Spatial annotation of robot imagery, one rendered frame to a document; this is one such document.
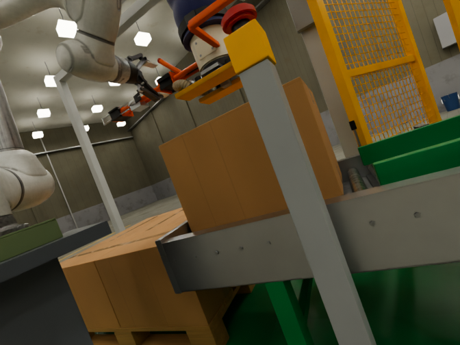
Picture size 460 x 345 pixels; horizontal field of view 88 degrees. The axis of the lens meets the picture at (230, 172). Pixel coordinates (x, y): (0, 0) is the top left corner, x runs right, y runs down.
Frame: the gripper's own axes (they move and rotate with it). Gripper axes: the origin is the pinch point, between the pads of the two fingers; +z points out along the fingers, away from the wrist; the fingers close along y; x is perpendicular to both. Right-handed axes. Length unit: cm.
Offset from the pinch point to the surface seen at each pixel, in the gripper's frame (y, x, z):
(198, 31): 1.2, 30.6, -15.3
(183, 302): 96, -24, -11
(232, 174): 48, 22, -11
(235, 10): 19, 49, -46
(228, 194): 55, 17, -11
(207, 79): 12.9, 24.3, -7.2
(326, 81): 15, 65, 102
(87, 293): 85, -92, -10
